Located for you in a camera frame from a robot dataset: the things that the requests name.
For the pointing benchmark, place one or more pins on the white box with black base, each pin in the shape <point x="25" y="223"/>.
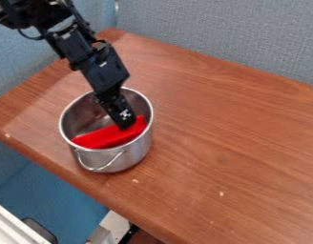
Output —
<point x="22" y="232"/>

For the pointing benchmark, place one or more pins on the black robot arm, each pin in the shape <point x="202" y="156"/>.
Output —
<point x="55" y="21"/>

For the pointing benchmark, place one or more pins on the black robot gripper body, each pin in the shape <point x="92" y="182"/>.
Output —
<point x="103" y="69"/>

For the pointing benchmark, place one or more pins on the grey table leg bracket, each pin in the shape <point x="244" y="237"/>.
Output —
<point x="111" y="230"/>

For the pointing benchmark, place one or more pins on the red plastic block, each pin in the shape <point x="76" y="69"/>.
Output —
<point x="111" y="136"/>

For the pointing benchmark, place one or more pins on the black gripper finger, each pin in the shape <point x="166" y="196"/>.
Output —
<point x="116" y="107"/>

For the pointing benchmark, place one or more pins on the stainless steel pot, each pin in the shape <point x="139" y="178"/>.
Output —
<point x="83" y="116"/>

